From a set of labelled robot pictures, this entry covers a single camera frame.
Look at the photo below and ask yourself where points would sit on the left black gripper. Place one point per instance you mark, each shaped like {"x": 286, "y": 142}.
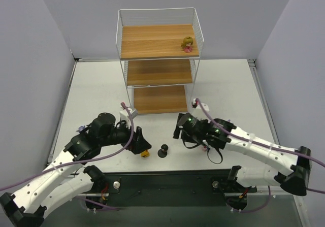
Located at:
{"x": 137, "y": 139}

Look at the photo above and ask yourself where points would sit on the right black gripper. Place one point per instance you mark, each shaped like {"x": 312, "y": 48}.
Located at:
{"x": 179, "y": 126}

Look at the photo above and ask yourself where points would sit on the yellow haired doll toy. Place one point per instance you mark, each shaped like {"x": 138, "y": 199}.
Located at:
{"x": 145, "y": 154}

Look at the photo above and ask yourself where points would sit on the black haired doll toy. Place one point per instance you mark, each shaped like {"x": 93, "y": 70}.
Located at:
{"x": 163, "y": 152}

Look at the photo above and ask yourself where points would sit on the blonde pink dress doll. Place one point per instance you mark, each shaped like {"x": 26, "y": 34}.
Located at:
{"x": 187, "y": 44}

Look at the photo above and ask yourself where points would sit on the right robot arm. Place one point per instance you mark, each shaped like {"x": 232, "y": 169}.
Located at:
{"x": 288, "y": 168}

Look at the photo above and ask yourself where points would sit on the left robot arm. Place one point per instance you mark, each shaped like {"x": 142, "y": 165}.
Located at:
{"x": 70, "y": 174}

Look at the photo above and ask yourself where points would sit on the purple cat toy far left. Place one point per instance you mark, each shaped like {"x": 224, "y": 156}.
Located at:
{"x": 81, "y": 129}

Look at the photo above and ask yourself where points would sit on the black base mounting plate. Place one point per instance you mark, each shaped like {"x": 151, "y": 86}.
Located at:
{"x": 193, "y": 188}

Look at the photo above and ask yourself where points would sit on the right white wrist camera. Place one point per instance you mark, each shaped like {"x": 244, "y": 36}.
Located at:
{"x": 199, "y": 109}

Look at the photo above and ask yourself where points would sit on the white wire wooden shelf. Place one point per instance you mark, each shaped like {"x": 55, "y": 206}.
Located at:
{"x": 159, "y": 76}

